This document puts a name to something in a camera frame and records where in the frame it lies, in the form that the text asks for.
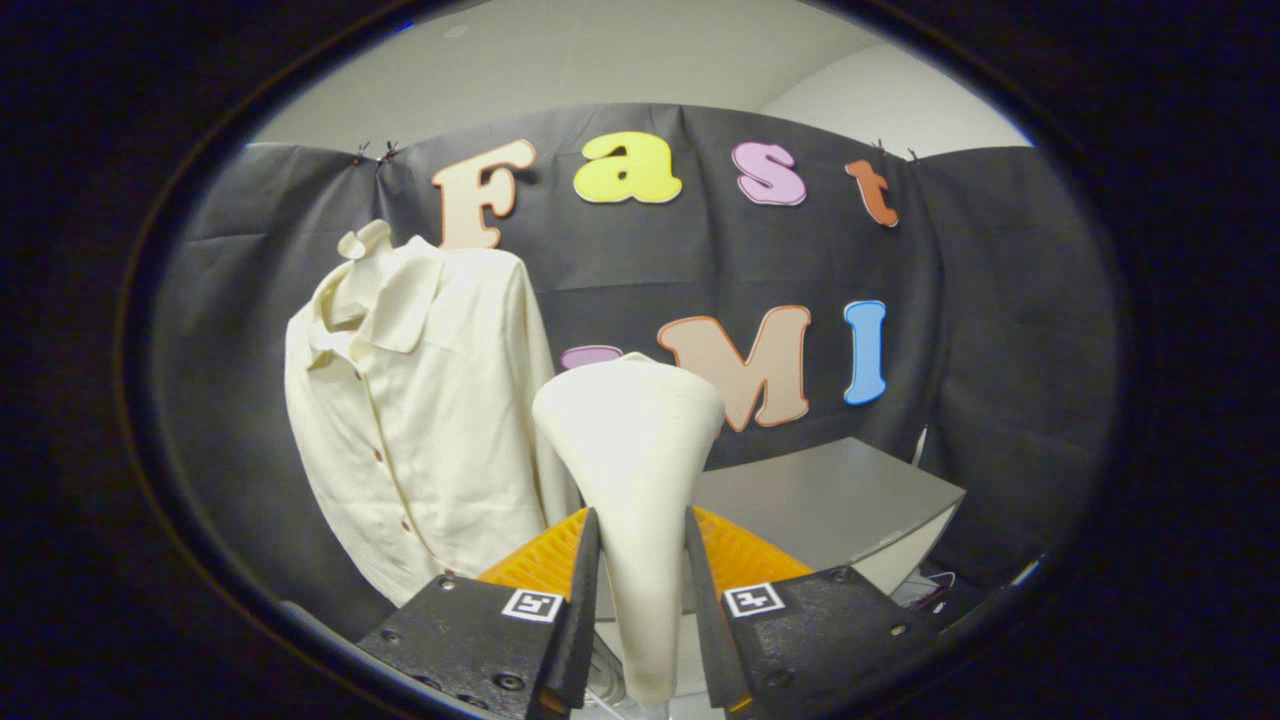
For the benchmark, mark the cream clothes hanger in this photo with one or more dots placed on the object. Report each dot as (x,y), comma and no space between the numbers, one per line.
(365,238)

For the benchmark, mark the grey top white cabinet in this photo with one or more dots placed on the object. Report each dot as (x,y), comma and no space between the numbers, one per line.
(830,500)

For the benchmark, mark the cream button-up shirt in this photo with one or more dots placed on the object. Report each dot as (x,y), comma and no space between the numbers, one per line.
(440,420)

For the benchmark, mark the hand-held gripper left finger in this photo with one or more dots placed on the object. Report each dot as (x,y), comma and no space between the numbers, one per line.
(580,620)

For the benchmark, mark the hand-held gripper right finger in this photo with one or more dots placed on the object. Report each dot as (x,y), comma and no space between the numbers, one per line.
(708,630)

